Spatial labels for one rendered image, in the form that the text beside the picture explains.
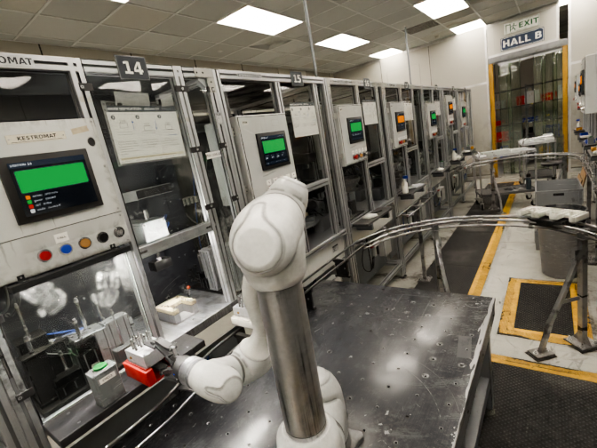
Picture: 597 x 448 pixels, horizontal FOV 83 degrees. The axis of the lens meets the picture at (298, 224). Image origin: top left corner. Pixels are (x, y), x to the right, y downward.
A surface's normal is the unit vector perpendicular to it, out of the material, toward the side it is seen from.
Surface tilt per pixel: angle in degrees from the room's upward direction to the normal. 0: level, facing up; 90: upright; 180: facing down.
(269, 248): 84
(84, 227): 90
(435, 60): 90
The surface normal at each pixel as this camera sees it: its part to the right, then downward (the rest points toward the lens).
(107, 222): 0.80, -0.01
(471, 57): -0.57, 0.29
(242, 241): -0.07, 0.18
